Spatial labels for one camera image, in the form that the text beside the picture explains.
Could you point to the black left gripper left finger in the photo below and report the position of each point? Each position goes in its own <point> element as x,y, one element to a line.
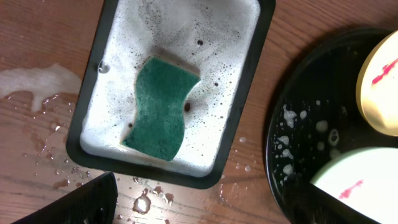
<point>93,202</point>

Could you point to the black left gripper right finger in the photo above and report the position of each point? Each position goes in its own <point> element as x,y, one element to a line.
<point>306,203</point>

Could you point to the mint plate with small stain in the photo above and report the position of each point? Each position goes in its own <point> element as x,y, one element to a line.
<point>364,179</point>

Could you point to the green scrubbing sponge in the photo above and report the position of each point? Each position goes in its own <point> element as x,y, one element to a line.
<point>161,90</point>

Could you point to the round black tray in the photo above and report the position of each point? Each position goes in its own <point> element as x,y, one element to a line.
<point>316,115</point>

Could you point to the black rectangular soapy water tray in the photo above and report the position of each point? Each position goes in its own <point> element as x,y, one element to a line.
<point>219,42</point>

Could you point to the yellow plate with red stain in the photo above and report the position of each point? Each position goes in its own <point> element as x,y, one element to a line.
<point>376,87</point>

